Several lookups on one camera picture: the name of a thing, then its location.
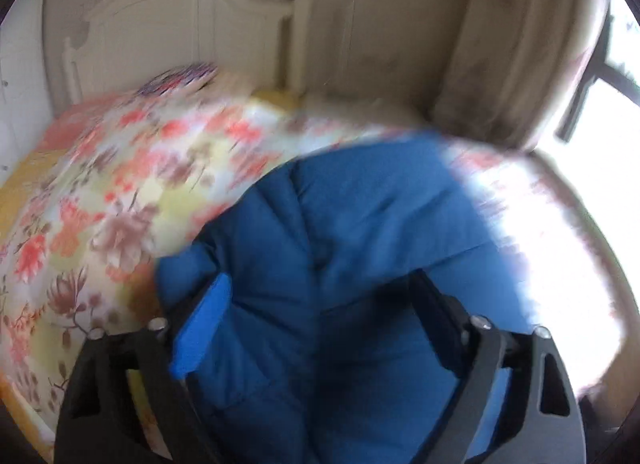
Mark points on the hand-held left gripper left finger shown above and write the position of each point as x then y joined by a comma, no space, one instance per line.
202,326

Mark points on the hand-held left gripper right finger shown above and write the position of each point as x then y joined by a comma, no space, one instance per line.
435,316

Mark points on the blue puffer jacket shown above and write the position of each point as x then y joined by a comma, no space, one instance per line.
350,224

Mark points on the floral blanket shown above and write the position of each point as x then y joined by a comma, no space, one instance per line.
125,184

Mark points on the yellow bed sheet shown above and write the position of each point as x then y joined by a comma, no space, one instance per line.
20,184

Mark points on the red blue patterned pillow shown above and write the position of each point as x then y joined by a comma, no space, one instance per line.
177,77

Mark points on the beige striped curtain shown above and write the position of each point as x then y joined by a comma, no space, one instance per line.
520,44

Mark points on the white bed headboard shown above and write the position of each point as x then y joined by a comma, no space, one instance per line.
175,29

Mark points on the dark window frame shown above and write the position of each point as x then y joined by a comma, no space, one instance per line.
582,94

